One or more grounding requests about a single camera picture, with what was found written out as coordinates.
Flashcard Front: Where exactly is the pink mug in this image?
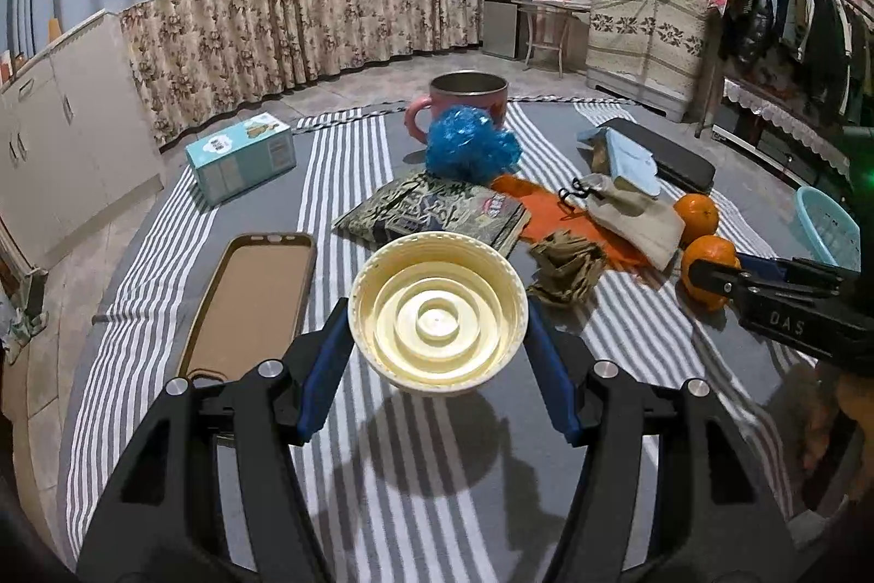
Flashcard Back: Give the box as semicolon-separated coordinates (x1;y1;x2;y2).
404;70;510;150

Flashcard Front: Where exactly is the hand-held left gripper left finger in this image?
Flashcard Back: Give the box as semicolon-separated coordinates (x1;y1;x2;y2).
76;297;352;583

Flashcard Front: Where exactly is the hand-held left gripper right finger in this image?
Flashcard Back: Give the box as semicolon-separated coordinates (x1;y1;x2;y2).
524;299;796;583

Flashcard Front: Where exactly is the grey water dispenser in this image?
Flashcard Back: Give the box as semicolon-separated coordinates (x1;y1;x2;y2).
482;0;540;61

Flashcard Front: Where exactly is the small metal side table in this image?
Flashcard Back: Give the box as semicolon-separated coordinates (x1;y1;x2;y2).
512;0;589;79

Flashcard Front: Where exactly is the light blue cardboard box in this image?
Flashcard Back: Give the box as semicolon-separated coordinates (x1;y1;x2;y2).
186;111;298;207

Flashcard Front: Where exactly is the orange cloth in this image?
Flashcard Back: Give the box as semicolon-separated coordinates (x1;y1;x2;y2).
492;175;649;270

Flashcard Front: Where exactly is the metal clothes rack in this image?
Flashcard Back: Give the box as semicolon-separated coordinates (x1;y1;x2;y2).
695;0;874;140

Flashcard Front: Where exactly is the low cabinet with lace cloth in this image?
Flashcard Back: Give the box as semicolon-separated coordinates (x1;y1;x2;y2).
713;78;854;188

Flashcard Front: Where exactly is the black flat case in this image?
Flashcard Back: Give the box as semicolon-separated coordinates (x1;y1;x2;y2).
601;117;717;195

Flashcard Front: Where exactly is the crumpled brown paper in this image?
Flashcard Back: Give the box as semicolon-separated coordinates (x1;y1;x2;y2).
527;231;607;305

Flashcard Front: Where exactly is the beige crumpled cloth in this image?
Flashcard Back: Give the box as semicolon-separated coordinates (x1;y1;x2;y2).
583;176;686;271

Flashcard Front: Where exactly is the blue and floral curtain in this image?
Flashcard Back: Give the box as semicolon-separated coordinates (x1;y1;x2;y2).
0;0;494;150

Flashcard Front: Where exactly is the dark printed snack packet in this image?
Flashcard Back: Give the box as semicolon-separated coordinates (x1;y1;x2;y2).
332;173;530;260

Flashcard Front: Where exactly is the white cabinet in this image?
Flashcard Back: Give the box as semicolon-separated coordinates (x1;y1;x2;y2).
0;9;168;270

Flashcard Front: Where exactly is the cream round plastic lid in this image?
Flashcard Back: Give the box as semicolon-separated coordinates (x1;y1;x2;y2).
347;231;530;398

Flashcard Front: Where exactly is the row of hanging clothes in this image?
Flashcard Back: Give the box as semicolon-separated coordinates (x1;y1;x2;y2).
724;0;874;109

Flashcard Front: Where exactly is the cabinet with patterned cover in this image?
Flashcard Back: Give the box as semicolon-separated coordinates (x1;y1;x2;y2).
586;0;714;123

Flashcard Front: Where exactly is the grey white striped mat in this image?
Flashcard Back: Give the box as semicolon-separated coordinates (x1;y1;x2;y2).
58;98;820;583

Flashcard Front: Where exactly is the brown phone case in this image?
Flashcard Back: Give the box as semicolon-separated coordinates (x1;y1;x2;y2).
176;232;318;386

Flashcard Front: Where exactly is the blue crumpled plastic mesh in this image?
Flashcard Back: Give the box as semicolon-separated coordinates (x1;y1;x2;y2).
427;105;523;181

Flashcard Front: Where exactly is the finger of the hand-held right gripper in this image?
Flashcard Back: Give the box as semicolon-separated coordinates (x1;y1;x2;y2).
734;254;848;287
684;258;755;311

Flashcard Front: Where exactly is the orange fruit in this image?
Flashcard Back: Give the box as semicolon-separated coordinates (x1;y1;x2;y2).
672;193;721;246
679;236;742;312

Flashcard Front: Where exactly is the light blue plastic basket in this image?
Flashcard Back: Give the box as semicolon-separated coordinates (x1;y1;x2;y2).
794;185;863;270

